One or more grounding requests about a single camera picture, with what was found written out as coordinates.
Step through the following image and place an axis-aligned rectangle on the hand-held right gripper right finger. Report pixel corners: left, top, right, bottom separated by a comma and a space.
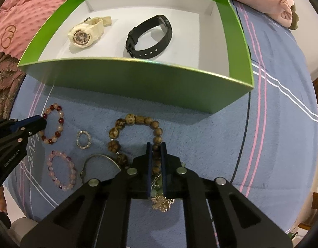
161, 142, 294, 248

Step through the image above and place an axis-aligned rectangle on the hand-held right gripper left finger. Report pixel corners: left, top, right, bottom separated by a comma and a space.
21, 142, 152, 248

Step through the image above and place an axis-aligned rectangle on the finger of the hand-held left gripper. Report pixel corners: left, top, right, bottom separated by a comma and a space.
0, 115, 47, 136
0, 125, 46, 161

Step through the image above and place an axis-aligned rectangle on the green bead flower bracelet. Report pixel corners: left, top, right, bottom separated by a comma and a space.
149, 174, 175, 214

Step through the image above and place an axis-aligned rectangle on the red and pink bead bracelet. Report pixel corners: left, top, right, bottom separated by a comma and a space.
41, 104, 65, 145

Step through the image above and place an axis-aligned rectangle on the wooden bead bracelet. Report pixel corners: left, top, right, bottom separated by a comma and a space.
108, 113, 163, 176

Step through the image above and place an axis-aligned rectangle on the rhinestone ring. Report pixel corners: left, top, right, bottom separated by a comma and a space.
76, 130, 92, 149

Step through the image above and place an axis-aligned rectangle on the silver bangle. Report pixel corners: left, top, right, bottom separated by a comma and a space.
80, 154, 122, 184

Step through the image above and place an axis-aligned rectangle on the green cardboard box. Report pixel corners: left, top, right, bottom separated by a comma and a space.
17, 0, 254, 114

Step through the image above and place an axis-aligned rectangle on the brown fuzzy blanket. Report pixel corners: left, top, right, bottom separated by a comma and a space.
0, 48, 27, 120

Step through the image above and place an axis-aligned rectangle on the cream wrist watch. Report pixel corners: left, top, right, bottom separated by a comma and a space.
67, 15, 113, 48

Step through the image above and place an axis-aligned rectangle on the pink dotted blanket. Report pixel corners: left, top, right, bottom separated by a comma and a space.
0, 0, 100, 58

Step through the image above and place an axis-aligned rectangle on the blue striped bedsheet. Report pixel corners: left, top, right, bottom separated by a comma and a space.
4, 0, 318, 248

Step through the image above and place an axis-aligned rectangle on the black bangle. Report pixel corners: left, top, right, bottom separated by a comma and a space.
125, 15, 174, 58

